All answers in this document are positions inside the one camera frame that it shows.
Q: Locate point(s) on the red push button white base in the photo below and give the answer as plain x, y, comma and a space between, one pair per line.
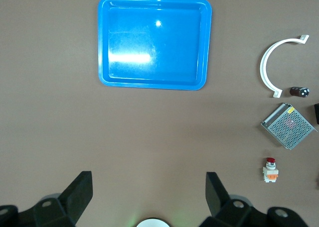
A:
270, 171

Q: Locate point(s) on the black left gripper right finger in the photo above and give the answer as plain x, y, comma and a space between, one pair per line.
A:
236, 214

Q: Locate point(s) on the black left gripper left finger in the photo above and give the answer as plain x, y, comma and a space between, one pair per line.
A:
49, 214

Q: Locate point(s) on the black cylindrical capacitor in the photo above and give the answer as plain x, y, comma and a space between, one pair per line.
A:
297, 91

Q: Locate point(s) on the blue plastic tray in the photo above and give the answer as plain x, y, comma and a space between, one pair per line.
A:
154, 45

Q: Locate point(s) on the orange button enclosure box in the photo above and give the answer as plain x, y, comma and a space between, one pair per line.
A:
316, 113

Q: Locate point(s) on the metal mesh power supply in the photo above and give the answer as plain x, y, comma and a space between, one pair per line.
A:
289, 126

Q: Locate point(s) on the large white curved clamp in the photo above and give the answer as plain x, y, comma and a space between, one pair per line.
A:
263, 67

